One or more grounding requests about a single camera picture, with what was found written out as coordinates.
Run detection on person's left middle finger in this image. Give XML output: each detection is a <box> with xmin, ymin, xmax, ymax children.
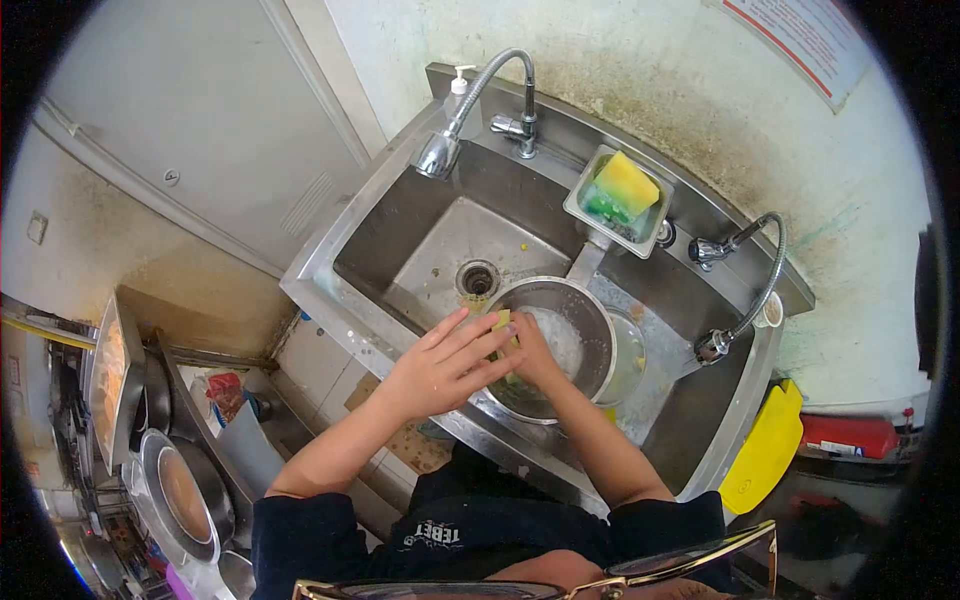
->
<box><xmin>457</xmin><ymin>331</ymin><xmax>520</xmax><ymax>370</ymax></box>

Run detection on rectangular steel baking tray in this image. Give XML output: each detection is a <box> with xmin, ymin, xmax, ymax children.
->
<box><xmin>84</xmin><ymin>294</ymin><xmax>148</xmax><ymax>477</ymax></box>

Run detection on brown cardboard sheet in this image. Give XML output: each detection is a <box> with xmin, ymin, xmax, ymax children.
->
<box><xmin>344</xmin><ymin>373</ymin><xmax>456</xmax><ymax>476</ymax></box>

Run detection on clear glass bowl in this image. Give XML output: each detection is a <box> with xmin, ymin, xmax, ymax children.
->
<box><xmin>598</xmin><ymin>306</ymin><xmax>648</xmax><ymax>408</ymax></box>

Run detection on person's right fingers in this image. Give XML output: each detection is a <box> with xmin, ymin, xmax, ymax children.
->
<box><xmin>504</xmin><ymin>311</ymin><xmax>546</xmax><ymax>363</ymax></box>

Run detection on yellow plastic cutting board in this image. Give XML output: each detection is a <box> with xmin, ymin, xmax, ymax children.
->
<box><xmin>718</xmin><ymin>378</ymin><xmax>805</xmax><ymax>516</ymax></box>

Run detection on grey metal cabinet door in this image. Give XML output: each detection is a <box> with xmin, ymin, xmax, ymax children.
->
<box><xmin>33</xmin><ymin>0</ymin><xmax>376</xmax><ymax>280</ymax></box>

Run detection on small yellow green sponge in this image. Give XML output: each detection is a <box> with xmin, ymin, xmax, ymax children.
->
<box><xmin>490</xmin><ymin>307</ymin><xmax>521</xmax><ymax>351</ymax></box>

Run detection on person's left index finger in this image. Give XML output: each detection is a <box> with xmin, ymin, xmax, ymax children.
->
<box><xmin>466</xmin><ymin>354</ymin><xmax>526</xmax><ymax>391</ymax></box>

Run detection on rectangular steel sponge tray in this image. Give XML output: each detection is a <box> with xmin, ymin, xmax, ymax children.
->
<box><xmin>563</xmin><ymin>144</ymin><xmax>675</xmax><ymax>261</ymax></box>

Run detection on white pump soap bottle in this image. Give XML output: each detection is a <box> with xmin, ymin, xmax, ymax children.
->
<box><xmin>448</xmin><ymin>64</ymin><xmax>479</xmax><ymax>121</ymax></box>

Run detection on person's left ring finger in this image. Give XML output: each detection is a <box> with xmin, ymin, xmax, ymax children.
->
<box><xmin>439</xmin><ymin>321</ymin><xmax>498</xmax><ymax>358</ymax></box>

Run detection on round steel frying pan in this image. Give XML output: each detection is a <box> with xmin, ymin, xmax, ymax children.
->
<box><xmin>122</xmin><ymin>427</ymin><xmax>238</xmax><ymax>567</ymax></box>

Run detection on red rectangular box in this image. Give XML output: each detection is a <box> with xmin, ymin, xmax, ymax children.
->
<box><xmin>798</xmin><ymin>412</ymin><xmax>901</xmax><ymax>460</ymax></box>

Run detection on round steel bowl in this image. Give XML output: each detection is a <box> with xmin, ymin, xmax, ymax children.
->
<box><xmin>480</xmin><ymin>276</ymin><xmax>618</xmax><ymax>426</ymax></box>

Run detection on white wall notice red border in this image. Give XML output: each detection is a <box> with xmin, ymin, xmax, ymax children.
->
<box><xmin>703</xmin><ymin>0</ymin><xmax>876</xmax><ymax>115</ymax></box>

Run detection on small white cup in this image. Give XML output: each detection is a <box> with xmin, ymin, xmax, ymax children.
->
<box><xmin>753</xmin><ymin>291</ymin><xmax>785</xmax><ymax>330</ymax></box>

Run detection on large yellow green sponge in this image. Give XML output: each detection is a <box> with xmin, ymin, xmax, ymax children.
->
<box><xmin>583</xmin><ymin>150</ymin><xmax>662</xmax><ymax>226</ymax></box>

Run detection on stainless steel double sink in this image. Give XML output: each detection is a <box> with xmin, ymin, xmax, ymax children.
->
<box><xmin>279</xmin><ymin>62</ymin><xmax>817</xmax><ymax>520</ymax></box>

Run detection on chrome flexible hose faucet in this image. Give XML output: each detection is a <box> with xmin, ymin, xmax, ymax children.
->
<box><xmin>688</xmin><ymin>211</ymin><xmax>789</xmax><ymax>367</ymax></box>
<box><xmin>412</xmin><ymin>47</ymin><xmax>540</xmax><ymax>181</ymax></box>

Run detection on person's body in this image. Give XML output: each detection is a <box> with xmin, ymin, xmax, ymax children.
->
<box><xmin>251</xmin><ymin>442</ymin><xmax>779</xmax><ymax>600</ymax></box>

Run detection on round sink drain strainer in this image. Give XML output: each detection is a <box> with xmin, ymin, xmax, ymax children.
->
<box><xmin>455</xmin><ymin>259</ymin><xmax>501</xmax><ymax>300</ymax></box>

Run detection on red plastic bag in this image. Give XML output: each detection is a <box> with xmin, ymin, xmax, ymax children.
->
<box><xmin>204</xmin><ymin>372</ymin><xmax>246</xmax><ymax>423</ymax></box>

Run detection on person's left little finger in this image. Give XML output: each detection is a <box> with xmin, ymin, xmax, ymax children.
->
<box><xmin>417</xmin><ymin>307</ymin><xmax>472</xmax><ymax>343</ymax></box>

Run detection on person's left hand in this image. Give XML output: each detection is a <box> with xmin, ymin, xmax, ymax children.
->
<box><xmin>378</xmin><ymin>307</ymin><xmax>526</xmax><ymax>423</ymax></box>

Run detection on person's right hand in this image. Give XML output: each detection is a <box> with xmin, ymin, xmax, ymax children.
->
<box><xmin>504</xmin><ymin>311</ymin><xmax>571</xmax><ymax>393</ymax></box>

